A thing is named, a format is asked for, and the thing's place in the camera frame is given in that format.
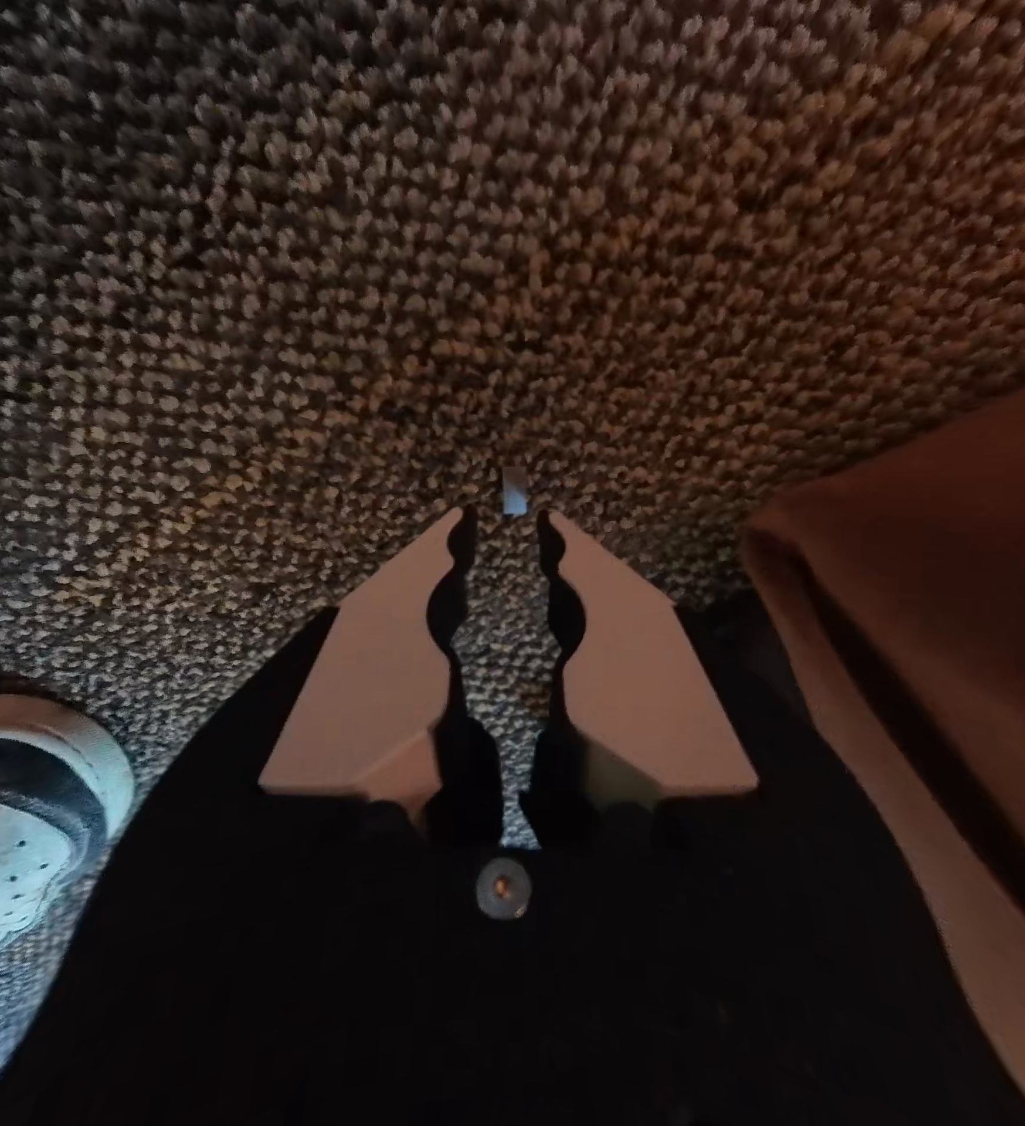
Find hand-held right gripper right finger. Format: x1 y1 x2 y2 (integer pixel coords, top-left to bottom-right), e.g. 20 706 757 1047
535 508 760 803

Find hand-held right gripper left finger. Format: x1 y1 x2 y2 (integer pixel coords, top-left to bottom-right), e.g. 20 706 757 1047
256 504 480 821

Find white sneaker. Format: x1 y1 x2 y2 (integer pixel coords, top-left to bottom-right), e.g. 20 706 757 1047
0 693 137 1001

